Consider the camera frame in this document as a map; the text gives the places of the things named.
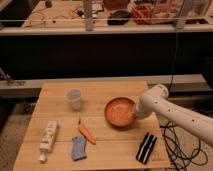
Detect metal vertical post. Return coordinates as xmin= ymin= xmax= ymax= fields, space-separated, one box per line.
xmin=83 ymin=0 xmax=93 ymax=31

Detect black floor cables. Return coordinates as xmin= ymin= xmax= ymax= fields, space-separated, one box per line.
xmin=159 ymin=120 xmax=209 ymax=171

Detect orange ceramic bowl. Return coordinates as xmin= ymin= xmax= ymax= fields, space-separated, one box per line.
xmin=104 ymin=97 xmax=135 ymax=127

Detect hanging black cable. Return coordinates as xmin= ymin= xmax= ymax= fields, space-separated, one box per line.
xmin=167 ymin=19 xmax=180 ymax=94

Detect orange toy carrot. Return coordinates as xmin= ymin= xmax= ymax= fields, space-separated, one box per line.
xmin=78 ymin=121 xmax=96 ymax=145

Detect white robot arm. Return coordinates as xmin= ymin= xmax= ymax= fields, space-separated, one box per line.
xmin=134 ymin=84 xmax=213 ymax=147

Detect clear plastic cup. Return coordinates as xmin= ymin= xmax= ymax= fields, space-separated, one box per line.
xmin=66 ymin=89 xmax=83 ymax=110

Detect metal clamp at left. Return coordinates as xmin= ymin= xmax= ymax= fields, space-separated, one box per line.
xmin=0 ymin=67 xmax=25 ymax=86

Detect black white striped block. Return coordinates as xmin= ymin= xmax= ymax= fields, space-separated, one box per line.
xmin=136 ymin=132 xmax=157 ymax=164

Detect white squeeze tube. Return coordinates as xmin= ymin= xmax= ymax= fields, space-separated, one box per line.
xmin=38 ymin=121 xmax=59 ymax=163

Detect black object on bench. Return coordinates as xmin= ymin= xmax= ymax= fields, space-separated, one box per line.
xmin=107 ymin=10 xmax=131 ymax=25

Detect orange crate on bench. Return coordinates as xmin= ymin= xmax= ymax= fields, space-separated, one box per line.
xmin=131 ymin=4 xmax=152 ymax=25

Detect blue sponge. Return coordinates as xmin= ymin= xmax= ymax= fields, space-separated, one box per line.
xmin=71 ymin=135 xmax=87 ymax=161

